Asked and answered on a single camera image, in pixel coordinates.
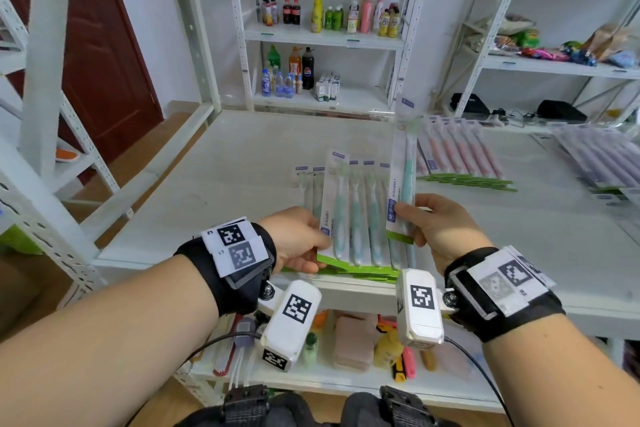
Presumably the person's right hand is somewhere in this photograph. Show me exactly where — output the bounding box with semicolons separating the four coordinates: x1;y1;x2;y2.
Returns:
393;193;495;276

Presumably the white metal shelf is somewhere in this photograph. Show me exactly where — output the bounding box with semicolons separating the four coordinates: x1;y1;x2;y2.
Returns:
0;0;640;427

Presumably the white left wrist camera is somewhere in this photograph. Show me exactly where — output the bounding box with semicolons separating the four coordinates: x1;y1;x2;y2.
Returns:
255;280;323;372

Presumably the white snack shelving unit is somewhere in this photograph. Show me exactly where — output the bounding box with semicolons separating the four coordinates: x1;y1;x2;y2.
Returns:
452;0;640;135

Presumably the line of green toothbrush packets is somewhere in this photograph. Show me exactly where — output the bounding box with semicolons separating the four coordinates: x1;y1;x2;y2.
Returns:
282;150;416;284

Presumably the green printed cardboard box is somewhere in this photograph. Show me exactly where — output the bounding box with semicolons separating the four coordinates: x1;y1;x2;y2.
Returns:
0;254;71;338

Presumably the black wrist strap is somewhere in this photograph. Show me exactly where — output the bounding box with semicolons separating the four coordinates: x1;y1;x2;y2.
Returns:
443;245;567;344
173;219;279;318

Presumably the cluster of small white cartons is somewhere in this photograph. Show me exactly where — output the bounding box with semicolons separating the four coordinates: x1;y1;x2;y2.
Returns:
315;72;342;102

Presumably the black pouch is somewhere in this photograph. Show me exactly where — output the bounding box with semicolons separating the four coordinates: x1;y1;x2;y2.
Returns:
449;93;491;116

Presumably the pink plastic scraper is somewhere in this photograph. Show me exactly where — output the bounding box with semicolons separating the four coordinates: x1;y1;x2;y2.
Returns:
377;315;417;382

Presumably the white cord loop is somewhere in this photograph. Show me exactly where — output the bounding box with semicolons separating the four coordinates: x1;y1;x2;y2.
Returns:
229;346;259;390

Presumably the white stationery rack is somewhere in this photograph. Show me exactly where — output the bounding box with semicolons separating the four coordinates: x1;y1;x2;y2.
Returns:
0;0;121;222

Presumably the black left wrist strap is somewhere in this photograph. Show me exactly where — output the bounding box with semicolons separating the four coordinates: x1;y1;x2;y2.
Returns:
173;219;279;318

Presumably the line of pink toothbrush packets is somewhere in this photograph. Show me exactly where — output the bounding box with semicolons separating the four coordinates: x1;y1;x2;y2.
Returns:
415;115;519;192

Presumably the row of purple toothbrush packets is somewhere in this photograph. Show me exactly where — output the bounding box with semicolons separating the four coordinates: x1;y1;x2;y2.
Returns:
552;125;640;197

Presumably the person's right forearm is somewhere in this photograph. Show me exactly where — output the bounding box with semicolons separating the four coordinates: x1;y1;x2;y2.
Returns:
482;314;640;427

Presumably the person's left forearm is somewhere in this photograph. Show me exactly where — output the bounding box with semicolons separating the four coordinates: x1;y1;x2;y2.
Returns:
0;254;221;427

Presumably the red handled brush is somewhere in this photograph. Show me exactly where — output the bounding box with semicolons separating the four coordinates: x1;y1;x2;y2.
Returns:
212;314;243;376

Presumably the stack of pink cloths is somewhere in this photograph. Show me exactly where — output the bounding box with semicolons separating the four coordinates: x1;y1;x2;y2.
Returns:
333;314;377;372

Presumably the black camera cable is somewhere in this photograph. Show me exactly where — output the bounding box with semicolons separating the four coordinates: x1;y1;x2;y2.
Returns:
187;331;263;362
443;336;516;427

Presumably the pile of snack packets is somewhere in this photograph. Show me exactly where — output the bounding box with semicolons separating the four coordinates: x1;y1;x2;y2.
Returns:
492;16;640;68

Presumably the black left camera cable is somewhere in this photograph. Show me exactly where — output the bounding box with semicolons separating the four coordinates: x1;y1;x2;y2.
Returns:
187;331;263;362

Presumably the black right wrist strap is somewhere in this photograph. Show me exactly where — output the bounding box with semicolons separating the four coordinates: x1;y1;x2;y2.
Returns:
443;245;567;344

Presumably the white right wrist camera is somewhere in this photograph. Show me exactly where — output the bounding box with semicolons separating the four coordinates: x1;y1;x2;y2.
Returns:
395;269;461;350

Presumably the red-brown wooden door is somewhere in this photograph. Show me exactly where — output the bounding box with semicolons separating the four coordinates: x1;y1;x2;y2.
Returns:
0;0;165;182

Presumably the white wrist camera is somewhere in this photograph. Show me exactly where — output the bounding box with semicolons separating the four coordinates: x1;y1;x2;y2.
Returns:
395;269;461;350
255;280;323;372

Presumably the black right camera cable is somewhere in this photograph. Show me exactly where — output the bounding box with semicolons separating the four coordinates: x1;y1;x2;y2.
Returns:
443;336;516;427

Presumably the yellow plastic bottle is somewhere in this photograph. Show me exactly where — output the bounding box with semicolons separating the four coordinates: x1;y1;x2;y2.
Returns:
373;329;405;368

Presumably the person's left hand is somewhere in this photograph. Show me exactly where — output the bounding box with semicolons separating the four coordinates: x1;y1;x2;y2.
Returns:
257;206;333;275

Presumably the row of colourful bottles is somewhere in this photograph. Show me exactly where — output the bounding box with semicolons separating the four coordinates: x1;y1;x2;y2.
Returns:
261;0;402;40

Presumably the green toothbrush packet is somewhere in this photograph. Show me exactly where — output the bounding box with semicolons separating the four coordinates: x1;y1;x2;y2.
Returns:
385;95;422;246

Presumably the green plastic basket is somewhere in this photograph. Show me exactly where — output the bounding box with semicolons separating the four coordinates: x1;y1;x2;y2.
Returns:
0;224;43;256

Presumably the small black box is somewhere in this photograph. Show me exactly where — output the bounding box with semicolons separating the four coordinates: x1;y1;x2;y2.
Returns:
537;99;589;123

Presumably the cluster of water and soda bottles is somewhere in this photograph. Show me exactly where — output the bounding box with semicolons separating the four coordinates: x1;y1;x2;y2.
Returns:
261;43;316;99

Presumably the small green bottle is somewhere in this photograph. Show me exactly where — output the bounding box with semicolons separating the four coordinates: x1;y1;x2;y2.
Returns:
301;332;320;368

